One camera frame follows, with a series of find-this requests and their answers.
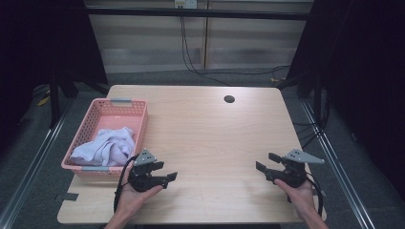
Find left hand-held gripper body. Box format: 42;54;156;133
128;148;167;193

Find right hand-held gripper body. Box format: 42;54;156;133
266;148;326;189

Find white printed towel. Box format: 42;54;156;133
70;126;137;168

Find pink plastic basket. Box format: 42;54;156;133
60;97;149;178

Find person's left hand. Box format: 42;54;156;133
115;165;164;221

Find person's right hand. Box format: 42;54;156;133
273;178;320;221

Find black metal stand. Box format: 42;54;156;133
47;71;80;130
297;70;324;127

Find yellow tool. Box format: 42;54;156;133
36;94;52;107

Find black curtain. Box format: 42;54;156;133
276;0;405;195
0;0;110;154

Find black horizontal bar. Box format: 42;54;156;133
85;7;310;22

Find right hand-held gripper black cable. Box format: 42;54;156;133
286;173;325;218

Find black floor cables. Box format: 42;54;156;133
292;94;330;150

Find metal floor rail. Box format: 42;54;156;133
299;98;378;229
0;98;76;229

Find black power cable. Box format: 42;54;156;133
181;15;291;76
180;15;231;87

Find white wall outlet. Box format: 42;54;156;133
174;0;199;10

